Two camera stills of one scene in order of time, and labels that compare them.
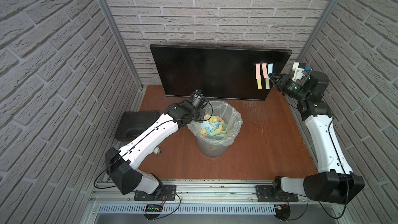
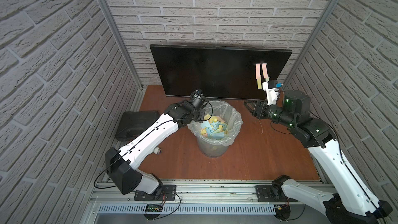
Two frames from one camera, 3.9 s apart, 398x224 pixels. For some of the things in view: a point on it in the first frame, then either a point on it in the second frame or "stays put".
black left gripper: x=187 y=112 stays put
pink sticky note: x=265 y=69 stays put
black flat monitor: x=218 y=72 stays put
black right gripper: x=282 y=83 → x=258 y=108
